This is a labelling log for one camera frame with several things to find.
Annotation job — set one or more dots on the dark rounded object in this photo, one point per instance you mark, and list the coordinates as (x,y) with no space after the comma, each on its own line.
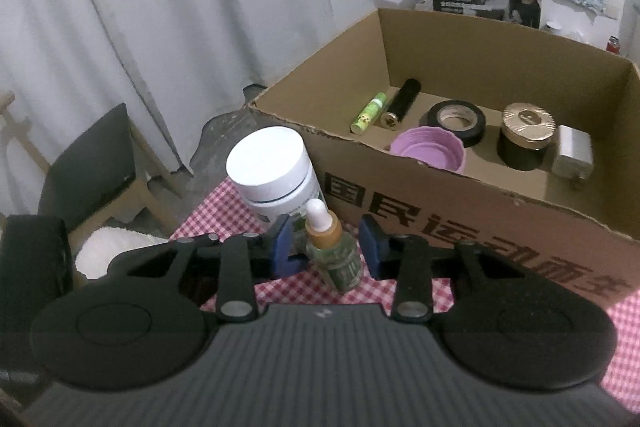
(30,282)

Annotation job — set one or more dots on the small red bottle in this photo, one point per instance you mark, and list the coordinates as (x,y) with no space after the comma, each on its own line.
(614,46)

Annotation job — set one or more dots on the white curtain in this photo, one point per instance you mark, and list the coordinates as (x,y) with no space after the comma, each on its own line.
(200,7)

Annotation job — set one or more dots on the red checkered tablecloth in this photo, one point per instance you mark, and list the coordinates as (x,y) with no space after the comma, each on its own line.
(210,217)

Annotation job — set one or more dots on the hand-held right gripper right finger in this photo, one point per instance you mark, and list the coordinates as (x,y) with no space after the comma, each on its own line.
(372,247)

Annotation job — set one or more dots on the white charger plug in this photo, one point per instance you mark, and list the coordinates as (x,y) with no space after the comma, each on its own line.
(572,152)

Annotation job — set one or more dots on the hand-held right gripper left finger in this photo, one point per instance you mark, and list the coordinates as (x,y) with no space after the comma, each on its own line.
(282,252)

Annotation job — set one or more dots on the black cylindrical tube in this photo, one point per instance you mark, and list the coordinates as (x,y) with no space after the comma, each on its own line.
(402,102)

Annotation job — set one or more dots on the white fluffy cushion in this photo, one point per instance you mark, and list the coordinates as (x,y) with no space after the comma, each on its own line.
(115,247)

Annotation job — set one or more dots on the green patterned tube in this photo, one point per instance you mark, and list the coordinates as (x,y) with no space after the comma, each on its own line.
(370,112)

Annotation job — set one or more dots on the purple plastic lid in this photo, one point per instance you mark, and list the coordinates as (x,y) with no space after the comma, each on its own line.
(425,147)

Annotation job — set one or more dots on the brown cardboard box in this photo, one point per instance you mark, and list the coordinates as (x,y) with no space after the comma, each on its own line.
(450,207)

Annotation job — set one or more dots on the black wooden chair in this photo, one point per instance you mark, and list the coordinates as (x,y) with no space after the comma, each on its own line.
(90,167)

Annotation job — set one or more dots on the black tape roll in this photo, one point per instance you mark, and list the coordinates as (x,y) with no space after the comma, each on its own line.
(475,129)

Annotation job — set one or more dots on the green dropper bottle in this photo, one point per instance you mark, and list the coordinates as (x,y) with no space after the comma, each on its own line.
(335,262)

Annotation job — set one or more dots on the gold lid dark jar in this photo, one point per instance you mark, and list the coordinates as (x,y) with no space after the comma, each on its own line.
(527,127)

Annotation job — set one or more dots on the white capped plastic bottle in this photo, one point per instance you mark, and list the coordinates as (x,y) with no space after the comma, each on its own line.
(265,162)

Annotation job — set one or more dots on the wooden rack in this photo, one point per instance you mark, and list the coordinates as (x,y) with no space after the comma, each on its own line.
(20,127)

